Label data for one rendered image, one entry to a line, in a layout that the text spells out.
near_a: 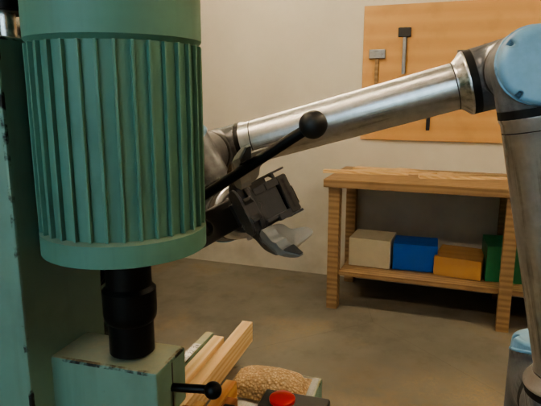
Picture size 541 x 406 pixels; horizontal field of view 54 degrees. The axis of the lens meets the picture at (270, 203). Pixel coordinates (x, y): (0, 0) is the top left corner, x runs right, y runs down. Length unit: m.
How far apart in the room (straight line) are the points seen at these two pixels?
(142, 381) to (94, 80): 0.32
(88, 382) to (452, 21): 3.44
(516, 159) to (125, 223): 0.60
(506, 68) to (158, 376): 0.62
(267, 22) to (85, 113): 3.62
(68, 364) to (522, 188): 0.68
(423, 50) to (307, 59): 0.81
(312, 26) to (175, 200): 3.49
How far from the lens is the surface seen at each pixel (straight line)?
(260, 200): 0.75
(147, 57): 0.51
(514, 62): 0.86
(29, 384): 0.67
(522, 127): 0.88
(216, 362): 0.89
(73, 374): 0.67
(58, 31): 0.52
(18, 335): 0.64
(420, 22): 3.82
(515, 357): 1.19
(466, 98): 1.00
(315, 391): 0.90
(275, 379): 0.88
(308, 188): 4.02
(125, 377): 0.63
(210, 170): 0.92
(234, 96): 4.16
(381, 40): 3.84
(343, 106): 1.00
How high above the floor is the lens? 1.36
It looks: 12 degrees down
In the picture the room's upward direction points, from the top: straight up
